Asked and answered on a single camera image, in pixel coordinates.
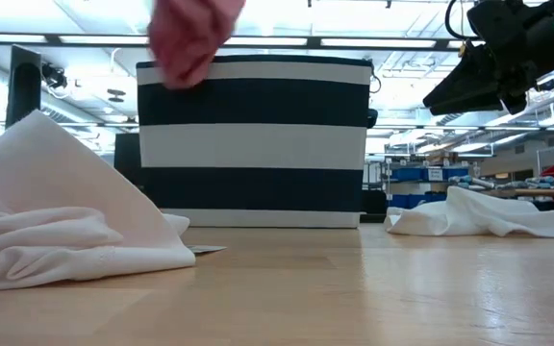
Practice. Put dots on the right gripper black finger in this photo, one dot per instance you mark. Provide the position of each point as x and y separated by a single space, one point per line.
474 106
469 77

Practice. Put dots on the coral red cloth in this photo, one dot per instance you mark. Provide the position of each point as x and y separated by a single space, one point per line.
190 38

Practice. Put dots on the white pale pink garment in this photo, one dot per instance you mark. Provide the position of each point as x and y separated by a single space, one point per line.
56 206

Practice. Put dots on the grey device on table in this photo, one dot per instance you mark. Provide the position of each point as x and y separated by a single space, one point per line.
479 182
546 182

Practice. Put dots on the blue bin with white label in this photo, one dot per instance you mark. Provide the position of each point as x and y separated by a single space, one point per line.
411 174

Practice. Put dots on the white t-shirt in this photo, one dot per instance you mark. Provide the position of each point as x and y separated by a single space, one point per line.
474 216

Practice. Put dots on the blue storage bin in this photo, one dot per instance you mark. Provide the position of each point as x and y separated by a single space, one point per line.
416 201

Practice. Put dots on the wooden background table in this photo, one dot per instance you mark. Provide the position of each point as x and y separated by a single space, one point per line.
546 192

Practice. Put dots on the black background box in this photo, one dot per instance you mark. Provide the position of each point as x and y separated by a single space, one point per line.
373 202

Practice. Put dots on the black overhead crossbar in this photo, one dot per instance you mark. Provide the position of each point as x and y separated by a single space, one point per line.
313 42

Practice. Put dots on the navy white striped fabric bin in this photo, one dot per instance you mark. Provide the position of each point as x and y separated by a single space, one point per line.
253 144

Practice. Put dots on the black rectangular panel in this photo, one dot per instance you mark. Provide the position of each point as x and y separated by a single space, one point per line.
127 158

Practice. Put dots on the black ceiling fixture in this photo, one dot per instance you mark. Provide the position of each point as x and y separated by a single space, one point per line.
116 92

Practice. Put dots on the tall black tower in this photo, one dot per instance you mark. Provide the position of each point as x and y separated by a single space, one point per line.
23 86

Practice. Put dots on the black ceiling camera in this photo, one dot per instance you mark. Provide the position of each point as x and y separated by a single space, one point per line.
545 85

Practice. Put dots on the black mounted camera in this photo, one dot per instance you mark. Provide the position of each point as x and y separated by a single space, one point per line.
55 76

